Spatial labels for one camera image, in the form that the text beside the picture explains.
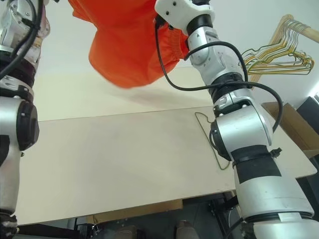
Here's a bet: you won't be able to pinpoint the brown cardboard box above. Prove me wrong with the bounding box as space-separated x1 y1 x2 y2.
260 101 319 158

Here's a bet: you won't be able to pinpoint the orange shorts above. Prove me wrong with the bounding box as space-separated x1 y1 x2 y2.
67 0 190 90

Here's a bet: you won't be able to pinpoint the bunch of wire hangers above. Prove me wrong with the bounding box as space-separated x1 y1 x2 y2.
240 19 315 75

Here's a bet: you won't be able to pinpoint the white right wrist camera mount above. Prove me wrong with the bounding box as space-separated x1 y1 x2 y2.
154 0 215 34

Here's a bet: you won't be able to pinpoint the green wire hanger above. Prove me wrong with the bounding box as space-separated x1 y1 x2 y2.
195 112 230 172

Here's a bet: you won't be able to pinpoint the black box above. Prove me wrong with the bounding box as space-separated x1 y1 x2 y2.
296 92 319 122

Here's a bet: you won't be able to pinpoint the cardboard sheet under table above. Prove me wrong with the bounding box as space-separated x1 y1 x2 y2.
87 199 184 225

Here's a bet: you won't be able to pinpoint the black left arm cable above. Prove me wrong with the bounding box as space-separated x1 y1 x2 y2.
0 0 42 78

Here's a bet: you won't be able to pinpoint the wooden hanger rack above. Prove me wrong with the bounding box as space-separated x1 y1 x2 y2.
249 14 319 83

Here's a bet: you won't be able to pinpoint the black table frame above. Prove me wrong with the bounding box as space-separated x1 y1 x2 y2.
206 190 244 239

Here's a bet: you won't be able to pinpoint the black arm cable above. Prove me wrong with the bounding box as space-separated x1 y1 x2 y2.
154 19 284 134
0 0 42 78

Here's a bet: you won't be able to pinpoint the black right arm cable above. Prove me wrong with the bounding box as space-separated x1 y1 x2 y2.
154 19 284 134

